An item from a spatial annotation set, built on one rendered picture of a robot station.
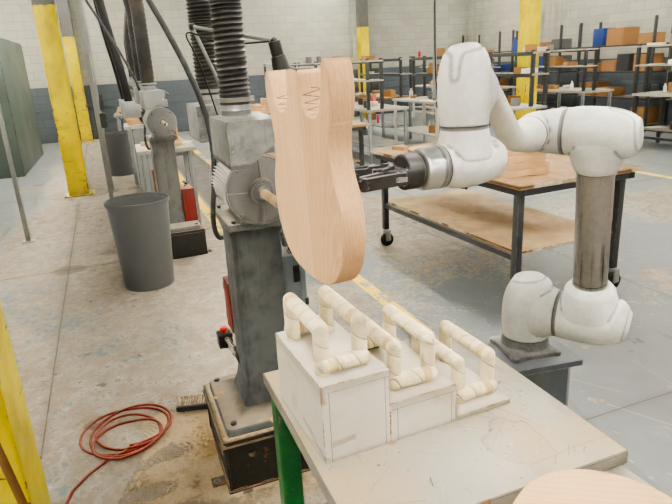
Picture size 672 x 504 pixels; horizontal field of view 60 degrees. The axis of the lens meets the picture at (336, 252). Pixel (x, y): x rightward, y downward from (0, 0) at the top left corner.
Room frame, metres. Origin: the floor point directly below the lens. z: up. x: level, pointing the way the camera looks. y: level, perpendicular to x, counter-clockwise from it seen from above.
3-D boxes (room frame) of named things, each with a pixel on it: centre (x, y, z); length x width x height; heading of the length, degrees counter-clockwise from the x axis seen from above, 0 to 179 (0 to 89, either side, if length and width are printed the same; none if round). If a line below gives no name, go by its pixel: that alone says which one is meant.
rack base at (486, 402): (1.23, -0.25, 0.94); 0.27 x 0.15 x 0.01; 24
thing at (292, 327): (1.17, 0.10, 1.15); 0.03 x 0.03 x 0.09
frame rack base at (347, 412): (1.11, 0.03, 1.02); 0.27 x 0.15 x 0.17; 24
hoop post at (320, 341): (1.02, 0.04, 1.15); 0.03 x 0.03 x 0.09
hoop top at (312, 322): (1.09, 0.07, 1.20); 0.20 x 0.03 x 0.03; 23
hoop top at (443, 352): (1.22, -0.22, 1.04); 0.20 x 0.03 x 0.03; 23
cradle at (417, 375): (1.09, -0.15, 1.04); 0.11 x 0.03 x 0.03; 114
